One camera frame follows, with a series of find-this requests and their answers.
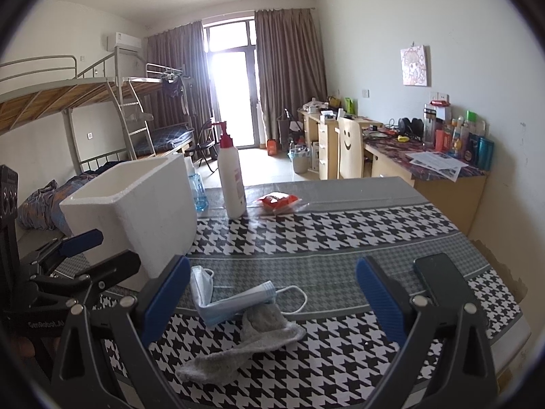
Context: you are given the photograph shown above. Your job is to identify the pile of desk items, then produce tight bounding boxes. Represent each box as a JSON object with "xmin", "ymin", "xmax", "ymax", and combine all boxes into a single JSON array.
[{"xmin": 303, "ymin": 97, "xmax": 337, "ymax": 116}]

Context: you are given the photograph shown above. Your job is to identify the clear blue water bottle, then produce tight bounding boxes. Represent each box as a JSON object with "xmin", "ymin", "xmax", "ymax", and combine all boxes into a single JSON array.
[{"xmin": 184, "ymin": 157, "xmax": 209, "ymax": 214}]

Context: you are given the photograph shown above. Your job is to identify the brown curtain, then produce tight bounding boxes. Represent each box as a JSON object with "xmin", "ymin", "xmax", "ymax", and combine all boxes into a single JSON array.
[
  {"xmin": 254, "ymin": 7, "xmax": 328, "ymax": 148},
  {"xmin": 147, "ymin": 20, "xmax": 214, "ymax": 137}
]

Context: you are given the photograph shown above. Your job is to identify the black trolley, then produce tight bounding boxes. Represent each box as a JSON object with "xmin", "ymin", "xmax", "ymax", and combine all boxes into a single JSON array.
[{"xmin": 277, "ymin": 108, "xmax": 303, "ymax": 141}]

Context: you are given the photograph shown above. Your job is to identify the glass balcony door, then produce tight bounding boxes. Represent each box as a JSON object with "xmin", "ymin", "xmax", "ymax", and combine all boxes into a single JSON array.
[{"xmin": 203, "ymin": 18, "xmax": 261, "ymax": 151}]

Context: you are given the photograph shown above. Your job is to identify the black white houndstooth tablecloth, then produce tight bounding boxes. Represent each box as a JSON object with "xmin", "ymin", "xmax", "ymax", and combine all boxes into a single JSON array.
[{"xmin": 55, "ymin": 176, "xmax": 533, "ymax": 409}]

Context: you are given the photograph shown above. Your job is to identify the red snack packet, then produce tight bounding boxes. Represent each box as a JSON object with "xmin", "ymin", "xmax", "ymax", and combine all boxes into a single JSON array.
[{"xmin": 254, "ymin": 193, "xmax": 301, "ymax": 214}]

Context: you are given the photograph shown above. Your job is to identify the grey metal bunk bed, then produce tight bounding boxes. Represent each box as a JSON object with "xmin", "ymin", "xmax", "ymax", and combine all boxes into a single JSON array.
[
  {"xmin": 0, "ymin": 55, "xmax": 124, "ymax": 239},
  {"xmin": 115, "ymin": 63, "xmax": 197, "ymax": 158}
]

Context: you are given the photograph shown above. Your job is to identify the white pump bottle red pump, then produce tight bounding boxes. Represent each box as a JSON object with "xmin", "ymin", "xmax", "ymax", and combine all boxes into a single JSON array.
[{"xmin": 217, "ymin": 121, "xmax": 248, "ymax": 219}]

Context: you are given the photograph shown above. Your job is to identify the white face mask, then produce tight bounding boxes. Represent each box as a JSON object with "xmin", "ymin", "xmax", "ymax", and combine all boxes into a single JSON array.
[{"xmin": 190, "ymin": 265, "xmax": 216, "ymax": 307}]

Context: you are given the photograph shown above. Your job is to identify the blue face mask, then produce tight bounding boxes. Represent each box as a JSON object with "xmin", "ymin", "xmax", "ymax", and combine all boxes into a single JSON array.
[{"xmin": 198, "ymin": 280, "xmax": 309, "ymax": 329}]

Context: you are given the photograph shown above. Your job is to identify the wooden chair smiley cutout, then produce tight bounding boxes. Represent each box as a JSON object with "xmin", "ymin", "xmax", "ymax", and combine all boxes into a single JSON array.
[{"xmin": 336, "ymin": 116, "xmax": 366, "ymax": 180}]

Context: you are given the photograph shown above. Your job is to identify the grey sock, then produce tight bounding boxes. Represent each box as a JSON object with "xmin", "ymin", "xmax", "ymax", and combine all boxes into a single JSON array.
[{"xmin": 175, "ymin": 302, "xmax": 306, "ymax": 386}]

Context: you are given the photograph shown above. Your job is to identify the row of toiletry bottles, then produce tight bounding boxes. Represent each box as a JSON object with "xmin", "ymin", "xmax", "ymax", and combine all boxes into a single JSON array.
[{"xmin": 423, "ymin": 101, "xmax": 495, "ymax": 170}]

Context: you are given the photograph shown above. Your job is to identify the grey metal bed ladder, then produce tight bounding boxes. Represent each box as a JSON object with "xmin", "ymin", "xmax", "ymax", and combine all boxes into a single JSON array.
[{"xmin": 106, "ymin": 77, "xmax": 156, "ymax": 160}]

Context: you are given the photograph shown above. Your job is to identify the white printed papers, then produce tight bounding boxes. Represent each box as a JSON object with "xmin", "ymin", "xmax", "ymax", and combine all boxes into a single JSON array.
[{"xmin": 409, "ymin": 150, "xmax": 467, "ymax": 180}]

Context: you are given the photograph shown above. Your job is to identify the dark blue mattress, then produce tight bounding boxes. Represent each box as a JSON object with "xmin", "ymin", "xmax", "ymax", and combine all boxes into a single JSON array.
[{"xmin": 151, "ymin": 123, "xmax": 194, "ymax": 146}]

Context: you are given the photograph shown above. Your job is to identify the blue orange plaid quilt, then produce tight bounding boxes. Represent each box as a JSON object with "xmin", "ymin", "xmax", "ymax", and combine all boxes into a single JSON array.
[{"xmin": 17, "ymin": 172, "xmax": 111, "ymax": 233}]

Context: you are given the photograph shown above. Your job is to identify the pink cartoon wall picture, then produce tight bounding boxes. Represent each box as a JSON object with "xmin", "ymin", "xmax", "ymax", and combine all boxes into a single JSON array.
[{"xmin": 400, "ymin": 45, "xmax": 431, "ymax": 86}]

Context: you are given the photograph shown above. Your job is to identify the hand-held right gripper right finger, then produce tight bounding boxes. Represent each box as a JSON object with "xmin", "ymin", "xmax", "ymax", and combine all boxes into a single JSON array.
[{"xmin": 355, "ymin": 256, "xmax": 499, "ymax": 409}]

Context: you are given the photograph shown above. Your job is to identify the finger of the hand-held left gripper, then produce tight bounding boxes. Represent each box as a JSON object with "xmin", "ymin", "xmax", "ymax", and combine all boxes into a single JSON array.
[
  {"xmin": 19, "ymin": 229, "xmax": 104, "ymax": 275},
  {"xmin": 28, "ymin": 251, "xmax": 142, "ymax": 307}
]

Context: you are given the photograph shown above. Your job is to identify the black smartphone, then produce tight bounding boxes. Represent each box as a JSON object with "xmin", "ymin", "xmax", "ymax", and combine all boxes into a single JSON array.
[{"xmin": 413, "ymin": 252, "xmax": 478, "ymax": 307}]

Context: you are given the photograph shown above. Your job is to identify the wooden desk patterned top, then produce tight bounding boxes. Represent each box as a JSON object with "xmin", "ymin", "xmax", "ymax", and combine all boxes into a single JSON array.
[{"xmin": 362, "ymin": 130, "xmax": 488, "ymax": 237}]

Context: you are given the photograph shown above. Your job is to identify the white foam box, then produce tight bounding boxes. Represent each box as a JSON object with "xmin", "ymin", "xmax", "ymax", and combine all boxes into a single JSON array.
[{"xmin": 60, "ymin": 153, "xmax": 199, "ymax": 291}]

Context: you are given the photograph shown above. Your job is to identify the grey floor bin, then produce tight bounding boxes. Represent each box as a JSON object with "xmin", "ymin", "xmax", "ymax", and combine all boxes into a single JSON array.
[{"xmin": 289, "ymin": 147, "xmax": 311, "ymax": 175}]

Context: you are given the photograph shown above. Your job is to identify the black folding chair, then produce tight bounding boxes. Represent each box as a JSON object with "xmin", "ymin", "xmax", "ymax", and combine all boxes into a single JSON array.
[{"xmin": 187, "ymin": 120, "xmax": 220, "ymax": 175}]

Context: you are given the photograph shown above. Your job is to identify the black headphones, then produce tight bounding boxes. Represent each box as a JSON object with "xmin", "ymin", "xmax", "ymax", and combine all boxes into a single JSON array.
[{"xmin": 398, "ymin": 117, "xmax": 424, "ymax": 137}]

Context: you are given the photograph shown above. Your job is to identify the dark hanging clothes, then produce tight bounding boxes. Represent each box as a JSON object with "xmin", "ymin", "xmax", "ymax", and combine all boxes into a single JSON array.
[{"xmin": 161, "ymin": 77, "xmax": 190, "ymax": 116}]

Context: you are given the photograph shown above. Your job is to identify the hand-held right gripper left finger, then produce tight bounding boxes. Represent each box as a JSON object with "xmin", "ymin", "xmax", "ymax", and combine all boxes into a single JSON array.
[{"xmin": 49, "ymin": 255, "xmax": 192, "ymax": 409}]

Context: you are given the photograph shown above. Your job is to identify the wooden desk with drawers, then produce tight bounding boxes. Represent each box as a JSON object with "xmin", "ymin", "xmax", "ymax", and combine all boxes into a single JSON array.
[{"xmin": 297, "ymin": 108, "xmax": 341, "ymax": 180}]

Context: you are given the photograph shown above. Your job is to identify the white air conditioner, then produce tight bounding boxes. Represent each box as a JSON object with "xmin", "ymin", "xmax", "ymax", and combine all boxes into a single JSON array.
[{"xmin": 106, "ymin": 32, "xmax": 141, "ymax": 54}]

